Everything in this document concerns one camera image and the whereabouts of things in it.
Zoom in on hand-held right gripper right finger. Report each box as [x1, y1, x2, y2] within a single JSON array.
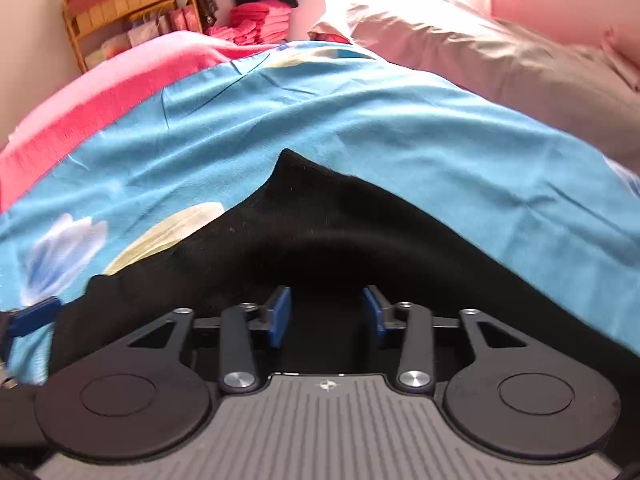
[[362, 284, 529, 395]]

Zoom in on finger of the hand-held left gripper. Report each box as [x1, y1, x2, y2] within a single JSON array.
[[0, 297, 64, 342]]

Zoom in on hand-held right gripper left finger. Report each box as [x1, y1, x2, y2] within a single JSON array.
[[127, 285, 293, 395]]

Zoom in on black pants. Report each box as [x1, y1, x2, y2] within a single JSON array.
[[47, 148, 640, 386]]

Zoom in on blue floral bed sheet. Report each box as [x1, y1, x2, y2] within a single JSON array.
[[0, 41, 640, 386]]

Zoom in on pink fleece blanket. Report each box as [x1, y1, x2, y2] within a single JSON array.
[[0, 30, 286, 213]]

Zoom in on beige quilt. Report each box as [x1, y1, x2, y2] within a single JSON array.
[[306, 0, 640, 167]]

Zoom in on wooden shelf rack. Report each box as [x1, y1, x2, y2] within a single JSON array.
[[61, 0, 204, 74]]

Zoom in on stack of red towels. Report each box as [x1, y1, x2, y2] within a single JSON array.
[[206, 2, 294, 47]]

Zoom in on pink packets on shelf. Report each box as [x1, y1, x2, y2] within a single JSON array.
[[166, 5, 200, 34]]

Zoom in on row of tan boxes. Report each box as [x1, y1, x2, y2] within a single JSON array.
[[74, 0, 170, 32]]

